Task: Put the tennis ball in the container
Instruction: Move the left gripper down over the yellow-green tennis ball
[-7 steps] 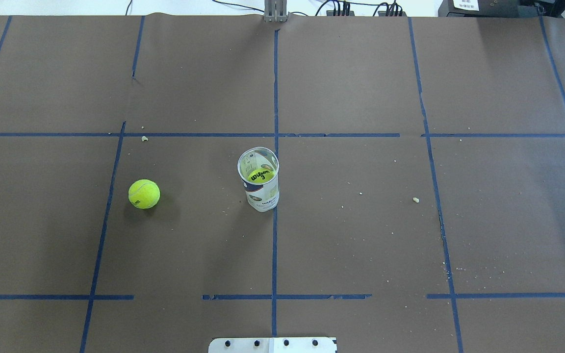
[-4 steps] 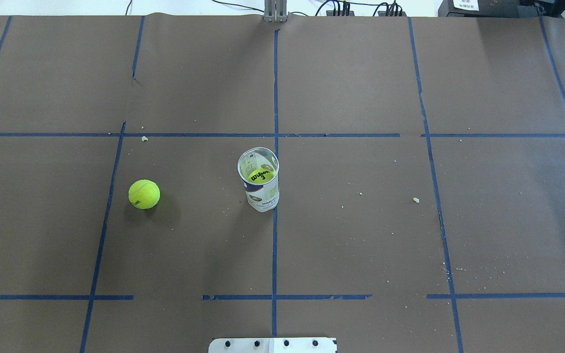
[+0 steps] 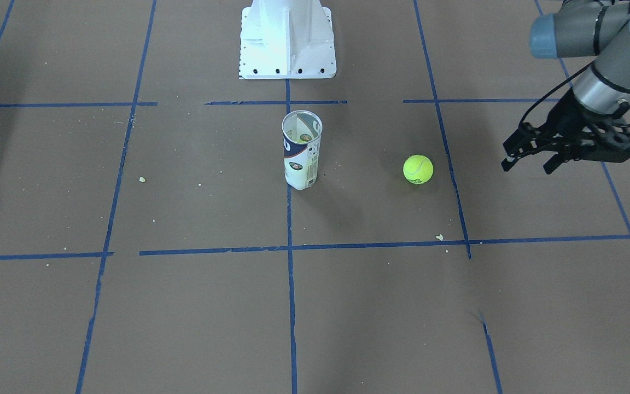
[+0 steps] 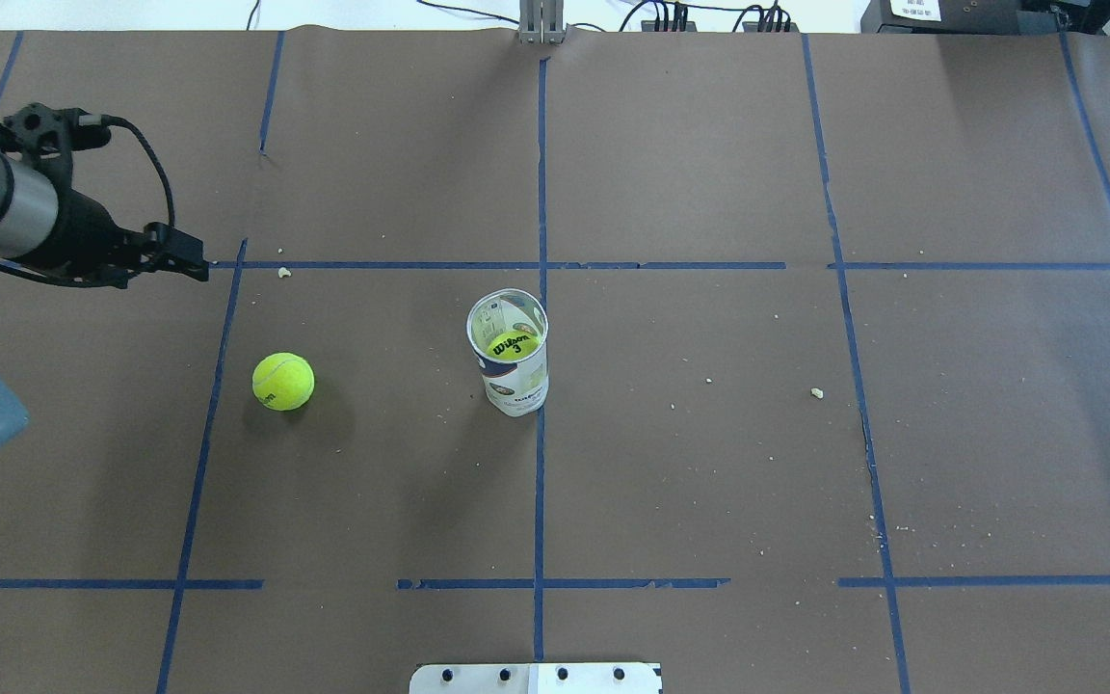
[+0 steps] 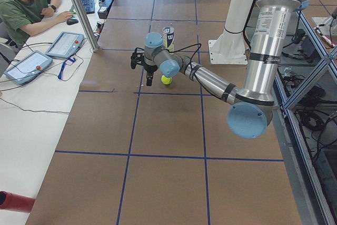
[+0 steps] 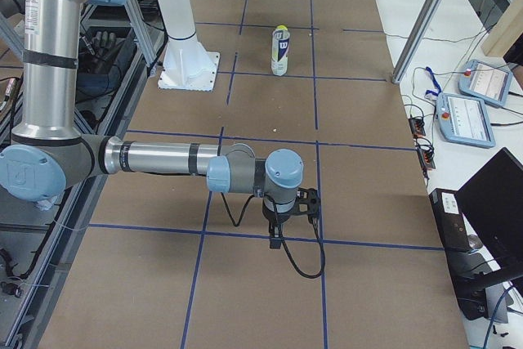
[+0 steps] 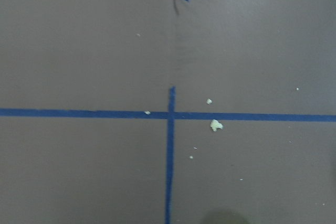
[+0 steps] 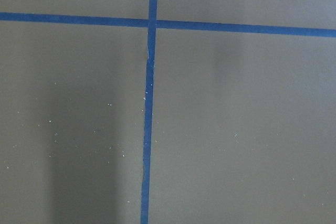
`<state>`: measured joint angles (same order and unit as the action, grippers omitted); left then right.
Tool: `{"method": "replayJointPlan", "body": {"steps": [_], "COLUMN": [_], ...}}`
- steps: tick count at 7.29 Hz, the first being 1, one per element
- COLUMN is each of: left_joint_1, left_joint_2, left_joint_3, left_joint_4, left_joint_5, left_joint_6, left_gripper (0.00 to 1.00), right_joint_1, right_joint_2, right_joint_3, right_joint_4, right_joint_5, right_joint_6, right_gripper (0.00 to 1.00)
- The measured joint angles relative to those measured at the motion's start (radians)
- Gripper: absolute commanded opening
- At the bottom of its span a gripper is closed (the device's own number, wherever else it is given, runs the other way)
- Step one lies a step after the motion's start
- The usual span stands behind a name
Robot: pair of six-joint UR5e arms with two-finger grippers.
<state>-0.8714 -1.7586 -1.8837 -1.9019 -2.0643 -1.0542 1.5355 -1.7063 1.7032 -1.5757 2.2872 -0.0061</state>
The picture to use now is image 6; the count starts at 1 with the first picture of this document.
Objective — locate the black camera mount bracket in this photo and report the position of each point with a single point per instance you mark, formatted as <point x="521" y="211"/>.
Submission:
<point x="308" y="203"/>

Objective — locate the orange black connector upper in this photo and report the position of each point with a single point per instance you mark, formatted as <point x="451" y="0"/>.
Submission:
<point x="417" y="126"/>

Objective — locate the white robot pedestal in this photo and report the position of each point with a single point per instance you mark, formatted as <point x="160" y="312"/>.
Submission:
<point x="187" y="65"/>

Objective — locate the far teach pendant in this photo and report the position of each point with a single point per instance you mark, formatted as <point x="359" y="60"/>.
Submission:
<point x="485" y="81"/>

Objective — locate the orange black connector lower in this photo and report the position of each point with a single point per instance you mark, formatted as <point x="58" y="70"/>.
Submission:
<point x="426" y="157"/>

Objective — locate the aluminium frame post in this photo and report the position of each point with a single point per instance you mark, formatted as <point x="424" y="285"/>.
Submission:
<point x="419" y="29"/>

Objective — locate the tennis ball can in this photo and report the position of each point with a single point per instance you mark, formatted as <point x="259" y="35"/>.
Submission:
<point x="279" y="53"/>

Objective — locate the orange black connector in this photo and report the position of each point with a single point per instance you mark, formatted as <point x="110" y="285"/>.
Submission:
<point x="426" y="157"/>
<point x="417" y="126"/>

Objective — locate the teach pendant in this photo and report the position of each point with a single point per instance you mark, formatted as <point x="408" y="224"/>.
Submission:
<point x="485" y="81"/>
<point x="464" y="120"/>

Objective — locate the black computer box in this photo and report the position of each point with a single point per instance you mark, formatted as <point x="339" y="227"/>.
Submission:
<point x="451" y="218"/>

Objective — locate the black monitor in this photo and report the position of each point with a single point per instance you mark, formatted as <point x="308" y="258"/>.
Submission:
<point x="491" y="201"/>

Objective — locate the near teach pendant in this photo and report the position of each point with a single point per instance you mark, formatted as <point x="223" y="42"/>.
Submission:
<point x="464" y="120"/>

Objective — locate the wooden board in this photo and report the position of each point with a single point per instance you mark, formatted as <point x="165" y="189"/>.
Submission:
<point x="505" y="33"/>

